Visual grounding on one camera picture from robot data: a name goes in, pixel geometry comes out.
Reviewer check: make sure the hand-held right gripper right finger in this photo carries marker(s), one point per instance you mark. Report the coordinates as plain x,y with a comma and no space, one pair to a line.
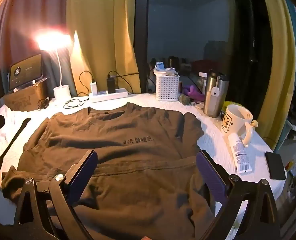
209,177

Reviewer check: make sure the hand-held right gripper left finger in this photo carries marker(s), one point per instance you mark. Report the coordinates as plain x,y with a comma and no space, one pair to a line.
84,177

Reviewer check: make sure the brown printed t-shirt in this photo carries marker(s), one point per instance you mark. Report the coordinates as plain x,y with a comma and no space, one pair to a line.
138,160

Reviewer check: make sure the white crumpled cloth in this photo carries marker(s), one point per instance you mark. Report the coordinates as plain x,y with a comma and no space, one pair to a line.
5,127

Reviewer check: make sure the cardboard box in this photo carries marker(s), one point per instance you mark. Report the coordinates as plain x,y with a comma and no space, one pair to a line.
22,100

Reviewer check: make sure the white tube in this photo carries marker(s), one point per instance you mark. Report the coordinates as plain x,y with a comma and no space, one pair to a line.
240,155

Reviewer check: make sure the white quilted table cover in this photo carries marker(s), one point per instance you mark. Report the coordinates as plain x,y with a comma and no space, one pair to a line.
213,130

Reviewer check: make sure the black earphones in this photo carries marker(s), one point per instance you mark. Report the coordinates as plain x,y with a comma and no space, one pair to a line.
44,102

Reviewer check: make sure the black tablet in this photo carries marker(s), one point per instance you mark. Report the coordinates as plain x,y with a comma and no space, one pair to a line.
25,71

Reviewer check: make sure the white bear print mug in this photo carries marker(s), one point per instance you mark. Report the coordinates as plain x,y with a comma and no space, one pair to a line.
234,120

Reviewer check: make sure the black phone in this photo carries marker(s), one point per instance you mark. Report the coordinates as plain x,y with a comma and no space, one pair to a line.
275,165

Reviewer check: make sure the yellow packet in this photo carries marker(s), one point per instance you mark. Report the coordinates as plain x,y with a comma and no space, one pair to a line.
225,105

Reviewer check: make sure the white desk lamp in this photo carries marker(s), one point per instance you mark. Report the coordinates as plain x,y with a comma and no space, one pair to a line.
62,92

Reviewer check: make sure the steel tumbler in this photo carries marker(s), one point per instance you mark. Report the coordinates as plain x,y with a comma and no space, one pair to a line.
213,100

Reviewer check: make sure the grey green plush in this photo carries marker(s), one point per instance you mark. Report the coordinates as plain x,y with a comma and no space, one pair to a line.
185,99

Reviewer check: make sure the white power strip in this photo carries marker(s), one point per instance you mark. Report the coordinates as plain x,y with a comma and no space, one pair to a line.
113,95

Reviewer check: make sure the purple cloth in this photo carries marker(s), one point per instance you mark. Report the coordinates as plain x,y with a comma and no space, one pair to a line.
191,91

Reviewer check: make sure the white charger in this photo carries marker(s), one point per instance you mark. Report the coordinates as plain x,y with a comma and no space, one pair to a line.
94,88

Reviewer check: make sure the black charger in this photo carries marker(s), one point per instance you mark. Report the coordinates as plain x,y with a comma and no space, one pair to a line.
111,85

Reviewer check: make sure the white lid jar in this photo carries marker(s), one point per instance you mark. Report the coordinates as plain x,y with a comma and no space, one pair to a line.
202,80

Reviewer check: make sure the white plastic basket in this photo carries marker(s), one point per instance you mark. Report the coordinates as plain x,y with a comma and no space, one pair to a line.
166,87

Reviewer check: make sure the white plastic bag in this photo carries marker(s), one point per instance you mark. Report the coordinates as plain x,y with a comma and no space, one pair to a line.
171,72

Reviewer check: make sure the blue white packet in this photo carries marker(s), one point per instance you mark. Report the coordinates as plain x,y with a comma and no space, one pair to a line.
160,66

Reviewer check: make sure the yellow curtain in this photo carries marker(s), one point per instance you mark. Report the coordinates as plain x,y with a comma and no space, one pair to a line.
100,30
283,80

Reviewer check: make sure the grey curtain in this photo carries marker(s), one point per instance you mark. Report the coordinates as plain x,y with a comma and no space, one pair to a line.
37,10

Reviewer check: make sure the black window frame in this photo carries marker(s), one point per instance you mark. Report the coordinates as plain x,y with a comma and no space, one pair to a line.
141,30

